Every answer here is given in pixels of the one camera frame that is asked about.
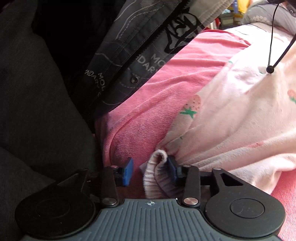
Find pink strawberry pajama pants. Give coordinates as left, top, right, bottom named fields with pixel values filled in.
left=143, top=24, right=295, bottom=199

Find pink terry blanket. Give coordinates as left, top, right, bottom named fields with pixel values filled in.
left=96, top=27, right=295, bottom=240

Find operator dark printed jacket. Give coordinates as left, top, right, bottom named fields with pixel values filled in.
left=0, top=0, right=234, bottom=241

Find grey purple floral duvet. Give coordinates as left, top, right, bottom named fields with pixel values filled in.
left=241, top=1, right=295, bottom=35

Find black drawstring cord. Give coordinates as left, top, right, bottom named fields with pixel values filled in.
left=265, top=0, right=296, bottom=74

